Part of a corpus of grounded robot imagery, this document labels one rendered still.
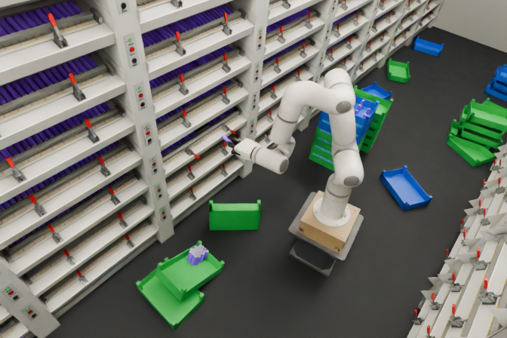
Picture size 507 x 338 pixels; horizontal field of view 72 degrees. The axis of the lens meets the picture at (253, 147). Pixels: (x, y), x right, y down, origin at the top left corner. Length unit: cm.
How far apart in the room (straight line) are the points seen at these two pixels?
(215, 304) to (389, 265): 103
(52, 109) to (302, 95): 84
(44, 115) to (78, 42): 26
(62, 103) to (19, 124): 14
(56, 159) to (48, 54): 39
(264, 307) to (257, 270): 20
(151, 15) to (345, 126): 82
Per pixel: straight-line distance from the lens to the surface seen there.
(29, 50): 120
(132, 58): 132
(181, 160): 182
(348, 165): 152
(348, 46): 294
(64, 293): 199
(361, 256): 226
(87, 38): 123
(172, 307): 200
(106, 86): 134
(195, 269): 203
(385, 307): 217
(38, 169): 139
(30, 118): 128
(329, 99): 127
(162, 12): 136
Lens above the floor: 186
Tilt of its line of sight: 45 degrees down
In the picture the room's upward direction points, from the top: 6 degrees clockwise
